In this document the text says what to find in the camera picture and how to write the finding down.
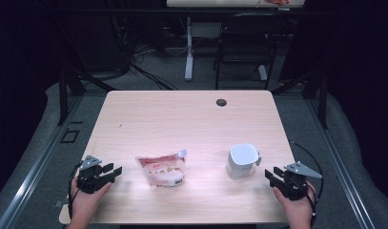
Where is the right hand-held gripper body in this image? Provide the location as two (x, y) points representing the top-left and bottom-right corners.
(280, 161), (323, 202)

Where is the white desk foot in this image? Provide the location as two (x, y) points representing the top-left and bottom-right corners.
(257, 64), (269, 82)

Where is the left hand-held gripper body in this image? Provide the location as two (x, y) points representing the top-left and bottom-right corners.
(75, 155), (107, 195)

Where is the red and white spout pouch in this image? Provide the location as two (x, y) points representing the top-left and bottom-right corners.
(134, 149), (189, 189)

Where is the tangle of floor cables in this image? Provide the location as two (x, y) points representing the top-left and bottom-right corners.
(112, 18), (180, 92)

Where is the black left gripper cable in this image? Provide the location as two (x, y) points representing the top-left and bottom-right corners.
(67, 161), (84, 220)

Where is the person's left hand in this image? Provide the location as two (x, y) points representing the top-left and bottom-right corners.
(69, 176), (113, 221)

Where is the light wooden desk top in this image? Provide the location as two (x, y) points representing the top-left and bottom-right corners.
(166, 0), (306, 9)

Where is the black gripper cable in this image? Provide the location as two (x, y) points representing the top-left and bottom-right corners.
(288, 140), (325, 223)
(67, 161), (84, 220)

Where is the metal floor rail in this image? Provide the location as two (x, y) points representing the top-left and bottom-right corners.
(304, 98), (378, 229)
(0, 94), (85, 229)

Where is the white cup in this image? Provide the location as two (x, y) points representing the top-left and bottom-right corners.
(225, 143), (263, 180)

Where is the white desk leg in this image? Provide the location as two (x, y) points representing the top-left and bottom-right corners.
(183, 16), (195, 82)

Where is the black metal stand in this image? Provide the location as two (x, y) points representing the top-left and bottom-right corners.
(56, 63), (117, 127)
(271, 68), (329, 130)

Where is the black folding chair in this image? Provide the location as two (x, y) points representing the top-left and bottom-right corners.
(214, 12), (290, 91)

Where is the person's right hand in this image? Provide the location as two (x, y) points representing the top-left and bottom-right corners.
(272, 180), (317, 224)

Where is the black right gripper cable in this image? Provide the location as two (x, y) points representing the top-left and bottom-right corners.
(288, 140), (325, 223)

